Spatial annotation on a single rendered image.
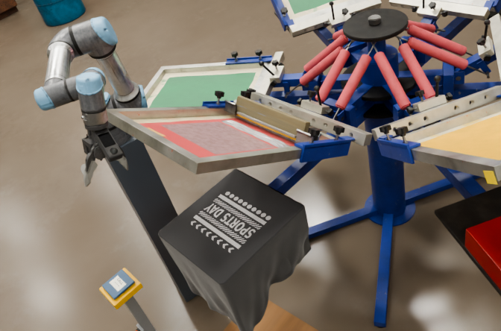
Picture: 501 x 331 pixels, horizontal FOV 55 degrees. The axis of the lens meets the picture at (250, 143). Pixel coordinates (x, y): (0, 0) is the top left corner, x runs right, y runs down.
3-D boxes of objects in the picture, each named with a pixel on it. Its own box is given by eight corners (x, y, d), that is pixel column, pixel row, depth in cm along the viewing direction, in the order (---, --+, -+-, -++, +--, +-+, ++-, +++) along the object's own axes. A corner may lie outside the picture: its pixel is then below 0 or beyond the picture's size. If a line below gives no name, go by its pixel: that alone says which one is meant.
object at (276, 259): (251, 339, 209) (226, 282, 183) (245, 334, 212) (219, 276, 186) (318, 267, 229) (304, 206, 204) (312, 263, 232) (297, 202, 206)
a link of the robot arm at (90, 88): (102, 69, 150) (101, 78, 142) (107, 102, 154) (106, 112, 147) (75, 71, 148) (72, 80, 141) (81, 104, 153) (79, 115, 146)
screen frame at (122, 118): (195, 174, 145) (197, 162, 144) (102, 118, 183) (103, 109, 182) (347, 151, 200) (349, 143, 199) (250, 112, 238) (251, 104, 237)
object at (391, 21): (399, 241, 293) (386, 44, 211) (346, 214, 320) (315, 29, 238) (434, 200, 311) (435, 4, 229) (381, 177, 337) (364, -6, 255)
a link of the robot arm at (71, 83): (67, 73, 159) (63, 84, 149) (101, 62, 159) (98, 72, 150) (77, 94, 162) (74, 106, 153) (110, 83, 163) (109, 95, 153)
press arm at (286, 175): (218, 254, 206) (215, 245, 202) (209, 248, 210) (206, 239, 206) (385, 101, 261) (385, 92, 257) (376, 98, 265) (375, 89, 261)
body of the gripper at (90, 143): (105, 147, 163) (99, 114, 157) (118, 156, 157) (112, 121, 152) (83, 154, 158) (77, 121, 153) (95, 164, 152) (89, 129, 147)
